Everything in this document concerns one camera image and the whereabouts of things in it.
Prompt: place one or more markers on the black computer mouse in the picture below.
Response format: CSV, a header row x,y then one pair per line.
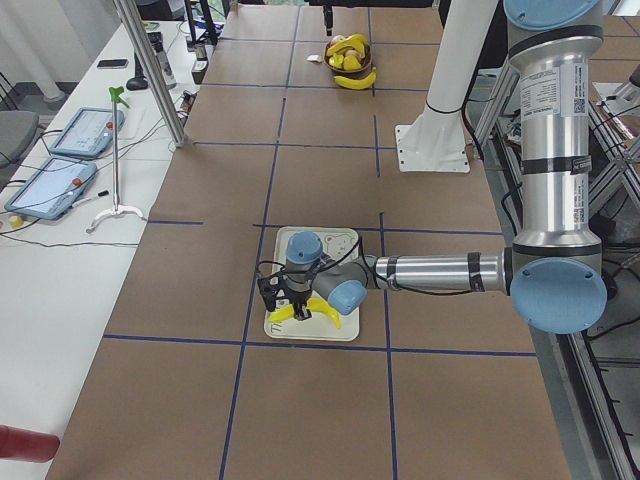
x,y
137,84

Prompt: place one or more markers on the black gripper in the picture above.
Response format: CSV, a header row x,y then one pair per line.
x,y
299,298

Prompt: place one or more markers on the brown wicker basket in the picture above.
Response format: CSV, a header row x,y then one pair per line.
x,y
365,59

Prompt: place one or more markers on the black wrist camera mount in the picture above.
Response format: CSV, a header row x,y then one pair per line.
x,y
271,289

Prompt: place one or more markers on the metal stand with green clip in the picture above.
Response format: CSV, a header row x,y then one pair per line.
x,y
117,209

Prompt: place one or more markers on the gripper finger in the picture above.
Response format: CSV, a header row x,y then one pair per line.
x,y
328,18

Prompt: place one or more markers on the white rectangular tray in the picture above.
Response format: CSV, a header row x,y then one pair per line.
x,y
320,327

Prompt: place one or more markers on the lower teach pendant tablet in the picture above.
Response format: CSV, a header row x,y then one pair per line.
x,y
53,188

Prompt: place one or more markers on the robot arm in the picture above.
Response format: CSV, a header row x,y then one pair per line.
x,y
552,270

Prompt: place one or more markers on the teach pendant tablet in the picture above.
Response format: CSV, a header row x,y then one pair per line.
x,y
53,188
87,134

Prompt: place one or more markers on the red cylinder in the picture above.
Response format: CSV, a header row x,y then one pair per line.
x,y
27,445

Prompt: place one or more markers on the clear water bottle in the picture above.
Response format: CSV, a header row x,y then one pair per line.
x,y
157,43

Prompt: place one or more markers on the yellow lemon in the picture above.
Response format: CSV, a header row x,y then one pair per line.
x,y
335,61

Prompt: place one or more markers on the black smartphone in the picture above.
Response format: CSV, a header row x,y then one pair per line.
x,y
119,63

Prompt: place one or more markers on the yellow star fruit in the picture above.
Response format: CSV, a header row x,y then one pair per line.
x,y
351,63

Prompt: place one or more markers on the aluminium frame post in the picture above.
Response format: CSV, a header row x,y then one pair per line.
x,y
130,18

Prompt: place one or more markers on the upper teach pendant tablet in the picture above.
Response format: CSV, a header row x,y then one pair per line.
x,y
87,134

